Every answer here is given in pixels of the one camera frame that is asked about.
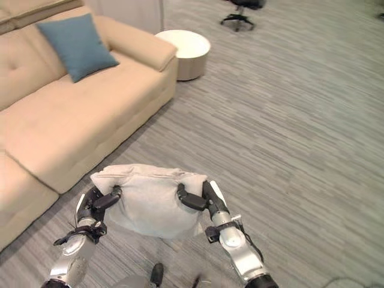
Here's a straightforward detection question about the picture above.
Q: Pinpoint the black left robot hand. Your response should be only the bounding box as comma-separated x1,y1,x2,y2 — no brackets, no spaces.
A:
76,185,123,220

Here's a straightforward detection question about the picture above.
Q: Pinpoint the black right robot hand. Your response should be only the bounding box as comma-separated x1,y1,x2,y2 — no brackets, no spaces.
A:
176,180,230,215

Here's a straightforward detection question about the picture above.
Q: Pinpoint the white cushion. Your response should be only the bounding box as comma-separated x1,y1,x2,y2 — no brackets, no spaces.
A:
89,163,209,240

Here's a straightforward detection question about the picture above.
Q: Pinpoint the beige fabric sofa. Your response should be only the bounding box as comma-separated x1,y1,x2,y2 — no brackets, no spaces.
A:
0,0,178,253

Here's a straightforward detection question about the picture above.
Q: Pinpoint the round white side table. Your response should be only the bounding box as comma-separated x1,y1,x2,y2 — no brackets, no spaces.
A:
154,29,212,82

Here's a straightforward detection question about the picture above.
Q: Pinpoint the blue cushion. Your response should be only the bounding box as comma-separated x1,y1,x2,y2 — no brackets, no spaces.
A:
35,13,121,83

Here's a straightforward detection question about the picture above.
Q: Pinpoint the black office chair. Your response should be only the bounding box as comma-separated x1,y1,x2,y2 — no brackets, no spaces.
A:
220,0,268,32

